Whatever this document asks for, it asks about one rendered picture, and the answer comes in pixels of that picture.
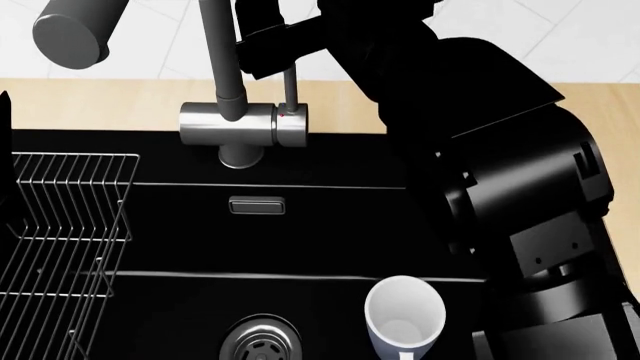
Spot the metal sink drain strainer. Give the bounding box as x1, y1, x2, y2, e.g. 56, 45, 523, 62
217, 313, 304, 360

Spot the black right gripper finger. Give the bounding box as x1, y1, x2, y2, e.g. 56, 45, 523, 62
233, 15, 334, 81
233, 0, 324, 42

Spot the metal wire dish rack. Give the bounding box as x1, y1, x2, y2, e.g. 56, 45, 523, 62
0, 151, 142, 360

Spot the metal faucet lever handle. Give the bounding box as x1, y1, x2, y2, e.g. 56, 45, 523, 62
273, 66, 310, 149

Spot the metal sink overflow plate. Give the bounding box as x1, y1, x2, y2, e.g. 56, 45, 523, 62
227, 195, 287, 216

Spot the black kitchen sink basin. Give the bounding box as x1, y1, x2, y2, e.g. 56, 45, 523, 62
0, 128, 501, 360

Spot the white and blue mug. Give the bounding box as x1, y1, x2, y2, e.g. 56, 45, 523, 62
363, 274, 448, 360

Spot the gray metal sink faucet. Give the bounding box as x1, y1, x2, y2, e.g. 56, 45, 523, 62
32, 0, 279, 170

